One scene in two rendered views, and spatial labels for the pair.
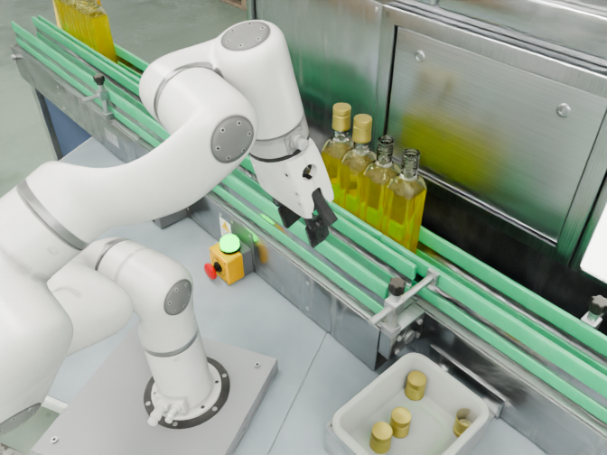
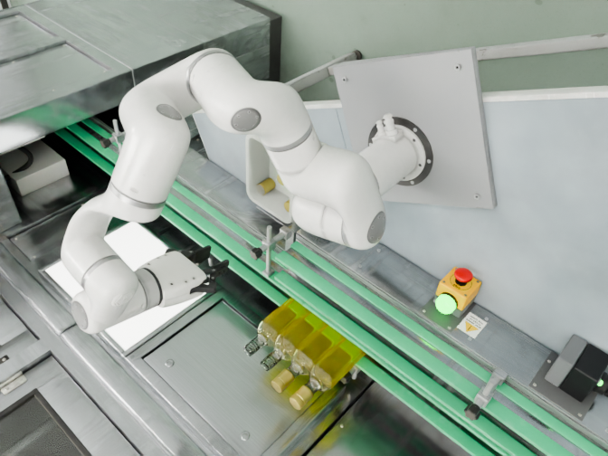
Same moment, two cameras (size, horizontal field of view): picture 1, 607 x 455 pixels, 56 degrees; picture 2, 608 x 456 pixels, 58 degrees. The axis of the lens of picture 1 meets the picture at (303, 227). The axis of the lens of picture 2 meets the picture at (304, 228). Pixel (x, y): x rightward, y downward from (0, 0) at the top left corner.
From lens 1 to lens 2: 113 cm
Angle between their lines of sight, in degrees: 63
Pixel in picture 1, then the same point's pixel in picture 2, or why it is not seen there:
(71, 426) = (457, 84)
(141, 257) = (313, 225)
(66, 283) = (295, 177)
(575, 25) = (134, 401)
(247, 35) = (78, 314)
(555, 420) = (228, 199)
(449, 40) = (212, 432)
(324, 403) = not seen: hidden behind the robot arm
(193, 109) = (65, 251)
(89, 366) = (504, 145)
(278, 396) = not seen: hidden behind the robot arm
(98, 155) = not seen: outside the picture
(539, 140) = (194, 353)
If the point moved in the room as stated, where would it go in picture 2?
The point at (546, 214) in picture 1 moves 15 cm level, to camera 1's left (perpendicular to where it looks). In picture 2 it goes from (217, 315) to (242, 310)
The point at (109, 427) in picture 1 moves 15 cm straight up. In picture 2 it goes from (427, 98) to (381, 128)
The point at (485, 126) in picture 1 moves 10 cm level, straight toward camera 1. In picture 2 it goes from (224, 373) to (211, 342)
